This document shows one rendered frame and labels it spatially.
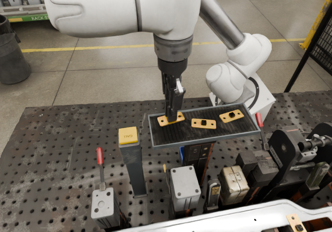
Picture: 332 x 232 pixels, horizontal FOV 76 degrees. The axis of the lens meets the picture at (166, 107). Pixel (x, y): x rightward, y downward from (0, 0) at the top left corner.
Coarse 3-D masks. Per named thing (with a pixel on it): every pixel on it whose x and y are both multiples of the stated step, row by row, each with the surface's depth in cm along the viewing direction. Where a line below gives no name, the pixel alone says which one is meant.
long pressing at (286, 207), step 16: (240, 208) 70; (256, 208) 70; (272, 208) 70; (288, 208) 70; (304, 208) 70; (320, 208) 70; (160, 224) 67; (176, 224) 67; (192, 224) 67; (208, 224) 67; (224, 224) 67; (240, 224) 67; (256, 224) 67; (272, 224) 67; (288, 224) 67
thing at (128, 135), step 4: (124, 128) 73; (128, 128) 73; (132, 128) 73; (120, 132) 72; (124, 132) 72; (128, 132) 72; (132, 132) 72; (136, 132) 72; (120, 136) 71; (124, 136) 71; (128, 136) 71; (132, 136) 71; (136, 136) 71; (120, 140) 70; (124, 140) 70; (128, 140) 70; (132, 140) 70; (136, 140) 70
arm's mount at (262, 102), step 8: (248, 80) 131; (256, 80) 127; (256, 88) 124; (264, 88) 121; (216, 96) 143; (256, 96) 122; (264, 96) 119; (272, 96) 116; (216, 104) 140; (248, 104) 124; (256, 104) 120; (264, 104) 117; (264, 112) 121
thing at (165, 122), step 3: (177, 114) 70; (180, 114) 70; (159, 117) 69; (162, 117) 69; (165, 117) 69; (177, 117) 69; (180, 117) 69; (183, 117) 69; (159, 120) 68; (165, 120) 68; (177, 120) 68; (180, 120) 68; (159, 123) 68; (162, 123) 68; (165, 123) 68; (168, 123) 68; (171, 123) 68
